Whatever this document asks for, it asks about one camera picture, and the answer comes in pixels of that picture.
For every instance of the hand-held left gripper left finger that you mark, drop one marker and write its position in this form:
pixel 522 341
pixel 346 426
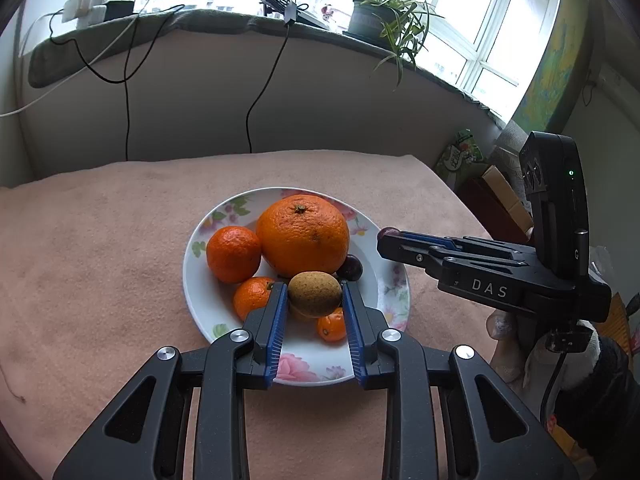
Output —
pixel 276 332

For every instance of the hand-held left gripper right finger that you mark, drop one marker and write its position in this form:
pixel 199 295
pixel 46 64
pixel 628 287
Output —
pixel 353 332

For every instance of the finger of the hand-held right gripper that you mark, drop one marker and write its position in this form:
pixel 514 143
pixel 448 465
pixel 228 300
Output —
pixel 400 252
pixel 475 245

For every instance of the small orange kumquat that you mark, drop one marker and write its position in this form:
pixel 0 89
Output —
pixel 331 327

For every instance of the small tangerine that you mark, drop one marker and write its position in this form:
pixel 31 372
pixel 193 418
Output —
pixel 252 300

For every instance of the white floral plate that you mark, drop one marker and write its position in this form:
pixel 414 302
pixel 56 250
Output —
pixel 310 357

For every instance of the dark purple plum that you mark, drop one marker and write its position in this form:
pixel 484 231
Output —
pixel 352 266

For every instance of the kiwi fruit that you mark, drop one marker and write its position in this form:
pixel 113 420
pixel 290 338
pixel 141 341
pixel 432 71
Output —
pixel 315 292

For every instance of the medium tangerine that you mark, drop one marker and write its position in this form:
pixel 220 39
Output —
pixel 232 255

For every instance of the large orange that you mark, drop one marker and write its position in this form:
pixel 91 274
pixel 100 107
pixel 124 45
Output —
pixel 300 240

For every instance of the person's right forearm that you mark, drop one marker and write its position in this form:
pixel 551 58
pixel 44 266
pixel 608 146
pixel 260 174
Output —
pixel 610 390

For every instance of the person's right hand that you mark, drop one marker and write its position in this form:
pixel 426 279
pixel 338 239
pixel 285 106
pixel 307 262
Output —
pixel 502 330

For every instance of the dark red box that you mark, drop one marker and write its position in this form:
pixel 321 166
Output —
pixel 480 205

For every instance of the brown cardboard box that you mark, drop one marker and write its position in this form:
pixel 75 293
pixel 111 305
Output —
pixel 502 195

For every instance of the green snack bag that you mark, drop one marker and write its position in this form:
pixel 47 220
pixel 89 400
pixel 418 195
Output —
pixel 457 155

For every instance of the yellow green painting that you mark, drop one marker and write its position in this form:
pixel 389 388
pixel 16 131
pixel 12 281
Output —
pixel 555 60

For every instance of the dark plant pot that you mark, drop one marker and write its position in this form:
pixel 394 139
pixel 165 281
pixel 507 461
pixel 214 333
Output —
pixel 362 20

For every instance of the green spider plant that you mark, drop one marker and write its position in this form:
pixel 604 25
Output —
pixel 395 15

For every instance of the small red ornament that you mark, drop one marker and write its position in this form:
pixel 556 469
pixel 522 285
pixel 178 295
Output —
pixel 327 10

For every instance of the black and grey flat device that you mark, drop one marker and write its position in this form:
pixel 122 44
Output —
pixel 285 5

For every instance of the grey windowsill cloth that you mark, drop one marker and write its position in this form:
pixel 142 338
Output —
pixel 225 20

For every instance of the black power brick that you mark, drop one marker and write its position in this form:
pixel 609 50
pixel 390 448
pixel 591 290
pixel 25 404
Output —
pixel 120 9

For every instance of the white power adapter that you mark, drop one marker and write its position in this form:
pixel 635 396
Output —
pixel 82 2
pixel 98 12

